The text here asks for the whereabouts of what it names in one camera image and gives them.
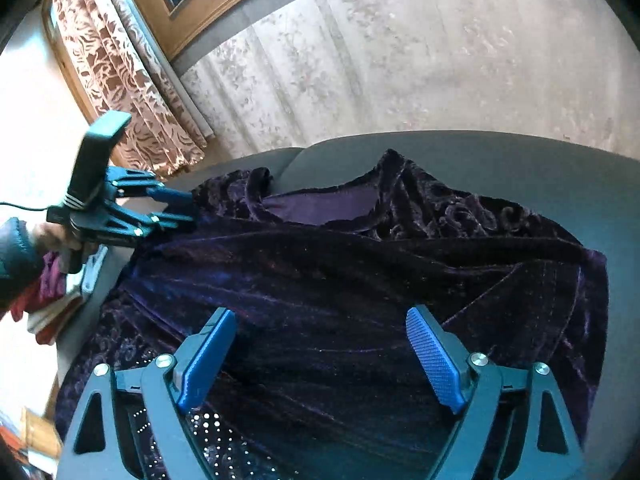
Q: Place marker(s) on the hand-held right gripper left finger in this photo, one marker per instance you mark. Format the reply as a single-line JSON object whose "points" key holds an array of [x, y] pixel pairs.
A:
{"points": [[207, 360]]}

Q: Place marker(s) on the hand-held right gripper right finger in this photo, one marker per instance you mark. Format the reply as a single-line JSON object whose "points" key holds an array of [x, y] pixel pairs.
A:
{"points": [[435, 355]]}

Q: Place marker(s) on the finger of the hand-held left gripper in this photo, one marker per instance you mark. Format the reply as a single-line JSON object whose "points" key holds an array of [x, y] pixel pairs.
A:
{"points": [[172, 196], [170, 223]]}

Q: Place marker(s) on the dark purple velvet dress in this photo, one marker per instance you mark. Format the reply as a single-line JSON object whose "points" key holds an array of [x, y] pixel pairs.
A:
{"points": [[325, 285]]}

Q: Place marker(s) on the pile of folded clothes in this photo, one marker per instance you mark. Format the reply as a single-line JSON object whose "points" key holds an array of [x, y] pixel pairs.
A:
{"points": [[25, 302]]}

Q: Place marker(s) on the person's left hand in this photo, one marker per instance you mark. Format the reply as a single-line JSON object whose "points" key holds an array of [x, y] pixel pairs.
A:
{"points": [[52, 236]]}

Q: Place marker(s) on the light grey plastic clip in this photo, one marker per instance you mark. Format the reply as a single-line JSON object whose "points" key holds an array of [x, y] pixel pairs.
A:
{"points": [[92, 270]]}

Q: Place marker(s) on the maroon garment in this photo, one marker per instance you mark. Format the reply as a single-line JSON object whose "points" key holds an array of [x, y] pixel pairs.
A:
{"points": [[51, 280]]}

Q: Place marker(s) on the brown floral curtain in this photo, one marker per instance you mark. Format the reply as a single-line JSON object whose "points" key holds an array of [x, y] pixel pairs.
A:
{"points": [[115, 75]]}

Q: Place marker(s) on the wooden furniture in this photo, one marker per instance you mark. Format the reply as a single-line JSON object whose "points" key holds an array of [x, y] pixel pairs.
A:
{"points": [[35, 425]]}

